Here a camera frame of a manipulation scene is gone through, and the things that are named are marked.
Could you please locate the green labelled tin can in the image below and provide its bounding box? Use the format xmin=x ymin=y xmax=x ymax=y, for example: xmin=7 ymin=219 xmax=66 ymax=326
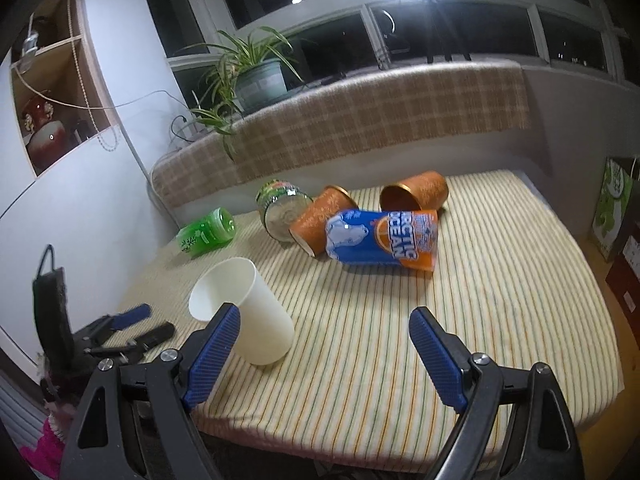
xmin=256 ymin=179 xmax=314 ymax=244

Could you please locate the pink cloth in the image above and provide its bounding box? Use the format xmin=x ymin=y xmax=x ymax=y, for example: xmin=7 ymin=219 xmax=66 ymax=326
xmin=19 ymin=400 xmax=70 ymax=480

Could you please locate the black gooseneck ring stand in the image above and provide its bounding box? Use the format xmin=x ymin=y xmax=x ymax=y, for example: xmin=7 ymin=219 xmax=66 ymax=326
xmin=372 ymin=7 xmax=402 ymax=71

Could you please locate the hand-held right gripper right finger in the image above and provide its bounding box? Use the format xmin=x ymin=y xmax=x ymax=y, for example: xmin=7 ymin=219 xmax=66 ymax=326
xmin=408 ymin=306 xmax=586 ymax=480

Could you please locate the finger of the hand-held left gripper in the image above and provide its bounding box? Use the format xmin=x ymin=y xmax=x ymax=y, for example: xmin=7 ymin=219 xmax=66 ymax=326
xmin=127 ymin=322 xmax=176 ymax=357
xmin=106 ymin=303 xmax=152 ymax=335

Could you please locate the white paper cup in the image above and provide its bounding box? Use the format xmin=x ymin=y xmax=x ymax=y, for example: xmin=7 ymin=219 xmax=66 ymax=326
xmin=188 ymin=257 xmax=296 ymax=366

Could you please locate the green white box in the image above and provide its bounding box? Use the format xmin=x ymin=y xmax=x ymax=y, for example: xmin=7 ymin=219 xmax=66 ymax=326
xmin=592 ymin=156 xmax=640 ymax=262

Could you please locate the white cable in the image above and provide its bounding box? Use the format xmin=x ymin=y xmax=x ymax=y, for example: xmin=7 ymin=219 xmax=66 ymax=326
xmin=11 ymin=62 xmax=193 ymax=113

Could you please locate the black tripod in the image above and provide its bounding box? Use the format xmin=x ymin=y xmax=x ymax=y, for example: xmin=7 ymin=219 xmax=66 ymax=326
xmin=414 ymin=0 xmax=474 ymax=65

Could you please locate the green plastic bottle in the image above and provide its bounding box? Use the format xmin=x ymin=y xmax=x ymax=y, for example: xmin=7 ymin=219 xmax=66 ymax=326
xmin=176 ymin=208 xmax=238 ymax=258

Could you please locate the white window frame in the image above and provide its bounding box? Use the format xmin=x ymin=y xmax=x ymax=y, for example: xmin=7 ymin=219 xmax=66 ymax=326
xmin=135 ymin=0 xmax=640 ymax=92

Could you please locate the wooden wall shelf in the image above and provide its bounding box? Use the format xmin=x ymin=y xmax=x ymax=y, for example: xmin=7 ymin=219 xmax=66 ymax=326
xmin=10 ymin=0 xmax=122 ymax=179

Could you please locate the dark red cardboard box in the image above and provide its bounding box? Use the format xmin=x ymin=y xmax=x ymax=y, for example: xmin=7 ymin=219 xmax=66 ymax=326
xmin=604 ymin=234 xmax=640 ymax=352

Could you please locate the orange patterned cup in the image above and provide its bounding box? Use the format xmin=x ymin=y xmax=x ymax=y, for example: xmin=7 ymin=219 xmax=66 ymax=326
xmin=379 ymin=170 xmax=449 ymax=212
xmin=289 ymin=185 xmax=360 ymax=259

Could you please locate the potted spider plant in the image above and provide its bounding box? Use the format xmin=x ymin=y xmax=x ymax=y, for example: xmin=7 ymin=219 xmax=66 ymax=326
xmin=175 ymin=27 xmax=312 ymax=162

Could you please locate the red ceramic jar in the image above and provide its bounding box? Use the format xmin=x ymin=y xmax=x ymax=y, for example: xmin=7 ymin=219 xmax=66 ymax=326
xmin=22 ymin=94 xmax=57 ymax=133

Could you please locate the plaid beige cloth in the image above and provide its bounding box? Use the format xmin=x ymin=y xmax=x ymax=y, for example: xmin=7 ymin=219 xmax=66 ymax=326
xmin=150 ymin=62 xmax=531 ymax=227

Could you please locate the striped tablecloth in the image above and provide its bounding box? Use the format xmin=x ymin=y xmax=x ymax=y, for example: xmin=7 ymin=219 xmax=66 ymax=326
xmin=107 ymin=169 xmax=627 ymax=474

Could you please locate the blue and orange can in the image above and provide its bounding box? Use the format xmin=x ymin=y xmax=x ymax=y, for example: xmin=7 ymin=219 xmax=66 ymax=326
xmin=325 ymin=208 xmax=439 ymax=274

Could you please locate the red and white pot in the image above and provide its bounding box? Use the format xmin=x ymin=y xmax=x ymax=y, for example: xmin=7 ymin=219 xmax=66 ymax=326
xmin=26 ymin=120 xmax=72 ymax=170

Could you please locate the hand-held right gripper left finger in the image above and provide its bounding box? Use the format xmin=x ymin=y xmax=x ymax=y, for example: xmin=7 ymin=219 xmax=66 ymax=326
xmin=60 ymin=303 xmax=241 ymax=480

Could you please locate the white bead string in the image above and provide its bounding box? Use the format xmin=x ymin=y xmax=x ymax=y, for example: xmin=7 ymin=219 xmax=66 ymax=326
xmin=69 ymin=0 xmax=120 ymax=152

